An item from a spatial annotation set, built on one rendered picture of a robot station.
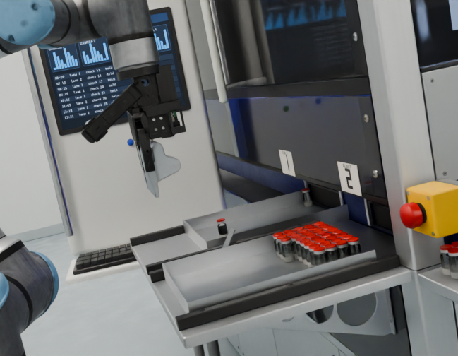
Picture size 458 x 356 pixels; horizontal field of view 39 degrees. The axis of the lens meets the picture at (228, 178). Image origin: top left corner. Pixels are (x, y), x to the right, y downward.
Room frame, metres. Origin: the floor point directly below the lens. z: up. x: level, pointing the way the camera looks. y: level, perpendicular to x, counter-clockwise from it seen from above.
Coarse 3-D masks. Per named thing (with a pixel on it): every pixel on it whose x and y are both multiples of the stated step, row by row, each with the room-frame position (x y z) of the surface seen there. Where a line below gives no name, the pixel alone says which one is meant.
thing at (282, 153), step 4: (280, 152) 1.56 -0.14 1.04; (284, 152) 1.53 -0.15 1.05; (288, 152) 1.51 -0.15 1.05; (280, 156) 1.57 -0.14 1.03; (284, 156) 1.54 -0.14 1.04; (288, 156) 1.51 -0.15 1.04; (284, 160) 1.54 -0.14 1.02; (288, 160) 1.52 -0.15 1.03; (292, 160) 1.49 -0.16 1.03; (284, 164) 1.55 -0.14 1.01; (292, 164) 1.49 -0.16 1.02; (284, 168) 1.55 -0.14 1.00; (292, 168) 1.50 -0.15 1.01; (284, 172) 1.56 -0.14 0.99; (288, 172) 1.53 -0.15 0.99; (292, 172) 1.50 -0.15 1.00
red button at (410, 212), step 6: (408, 204) 0.95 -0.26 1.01; (414, 204) 0.95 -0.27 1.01; (402, 210) 0.95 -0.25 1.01; (408, 210) 0.94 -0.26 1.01; (414, 210) 0.94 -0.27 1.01; (420, 210) 0.94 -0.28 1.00; (402, 216) 0.95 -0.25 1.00; (408, 216) 0.94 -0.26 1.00; (414, 216) 0.94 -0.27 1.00; (420, 216) 0.94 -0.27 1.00; (402, 222) 0.96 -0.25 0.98; (408, 222) 0.94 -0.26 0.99; (414, 222) 0.94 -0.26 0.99; (420, 222) 0.94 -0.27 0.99
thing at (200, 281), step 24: (264, 240) 1.29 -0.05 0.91; (168, 264) 1.24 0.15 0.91; (192, 264) 1.25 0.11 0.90; (216, 264) 1.26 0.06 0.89; (240, 264) 1.24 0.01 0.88; (264, 264) 1.21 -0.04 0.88; (288, 264) 1.18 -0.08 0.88; (336, 264) 1.05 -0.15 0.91; (192, 288) 1.15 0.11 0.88; (216, 288) 1.12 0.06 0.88; (240, 288) 1.01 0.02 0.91; (264, 288) 1.02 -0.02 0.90
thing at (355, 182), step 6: (342, 162) 1.22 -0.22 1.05; (342, 168) 1.22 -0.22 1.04; (348, 168) 1.20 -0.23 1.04; (354, 168) 1.17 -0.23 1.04; (342, 174) 1.23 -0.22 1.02; (348, 174) 1.20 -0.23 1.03; (354, 174) 1.18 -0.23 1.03; (342, 180) 1.23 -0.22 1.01; (348, 180) 1.21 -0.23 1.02; (354, 180) 1.18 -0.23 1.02; (342, 186) 1.24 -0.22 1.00; (354, 186) 1.18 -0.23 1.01; (360, 186) 1.16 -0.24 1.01; (348, 192) 1.22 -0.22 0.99; (354, 192) 1.19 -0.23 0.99; (360, 192) 1.17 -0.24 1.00
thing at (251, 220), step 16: (240, 208) 1.63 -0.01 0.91; (256, 208) 1.64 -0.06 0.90; (272, 208) 1.65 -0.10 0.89; (288, 208) 1.64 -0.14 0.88; (304, 208) 1.60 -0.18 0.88; (320, 208) 1.57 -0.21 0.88; (336, 208) 1.42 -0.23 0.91; (192, 224) 1.60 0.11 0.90; (208, 224) 1.61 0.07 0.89; (240, 224) 1.57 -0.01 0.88; (256, 224) 1.54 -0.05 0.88; (272, 224) 1.38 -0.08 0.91; (288, 224) 1.39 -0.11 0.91; (208, 240) 1.35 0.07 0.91; (224, 240) 1.35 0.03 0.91
